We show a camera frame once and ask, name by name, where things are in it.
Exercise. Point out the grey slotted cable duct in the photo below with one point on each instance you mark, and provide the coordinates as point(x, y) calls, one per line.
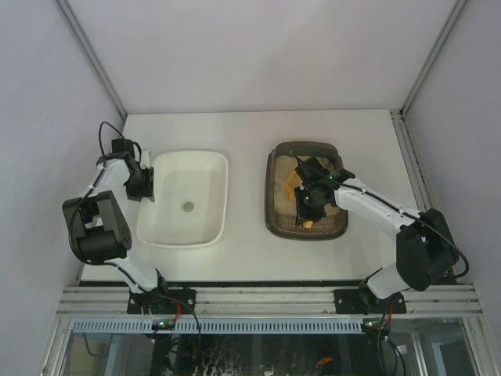
point(221, 326)

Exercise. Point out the right side aluminium rail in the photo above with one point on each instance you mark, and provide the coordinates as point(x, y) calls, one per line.
point(412, 161)

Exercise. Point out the aluminium mounting rail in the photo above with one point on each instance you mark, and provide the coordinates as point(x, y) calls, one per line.
point(453, 301)

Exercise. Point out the left aluminium frame post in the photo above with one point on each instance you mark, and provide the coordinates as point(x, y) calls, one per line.
point(84, 44)

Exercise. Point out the aluminium frame post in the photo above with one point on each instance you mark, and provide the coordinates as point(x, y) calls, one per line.
point(84, 44)
point(447, 29)

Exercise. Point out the white plastic tub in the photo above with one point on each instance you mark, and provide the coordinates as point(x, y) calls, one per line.
point(199, 176)

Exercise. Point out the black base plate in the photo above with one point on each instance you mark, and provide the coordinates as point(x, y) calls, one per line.
point(171, 302)
point(352, 301)

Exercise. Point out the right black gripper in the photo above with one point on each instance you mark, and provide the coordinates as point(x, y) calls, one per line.
point(306, 212)

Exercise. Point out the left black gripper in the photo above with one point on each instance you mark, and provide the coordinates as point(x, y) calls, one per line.
point(148, 182)

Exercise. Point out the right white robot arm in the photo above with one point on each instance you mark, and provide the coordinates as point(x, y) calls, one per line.
point(424, 248)

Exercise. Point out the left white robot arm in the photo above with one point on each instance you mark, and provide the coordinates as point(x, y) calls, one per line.
point(98, 232)

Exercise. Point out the right aluminium frame post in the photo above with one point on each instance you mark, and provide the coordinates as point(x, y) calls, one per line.
point(447, 29)

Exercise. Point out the yellow litter scoop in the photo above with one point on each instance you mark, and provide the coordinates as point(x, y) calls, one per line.
point(292, 181)

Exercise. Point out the dark brown litter box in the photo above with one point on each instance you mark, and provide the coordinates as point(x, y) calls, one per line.
point(280, 182)

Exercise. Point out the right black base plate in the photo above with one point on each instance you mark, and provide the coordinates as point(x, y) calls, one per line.
point(352, 301)

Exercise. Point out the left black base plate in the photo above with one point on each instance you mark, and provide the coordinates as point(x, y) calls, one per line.
point(171, 302)

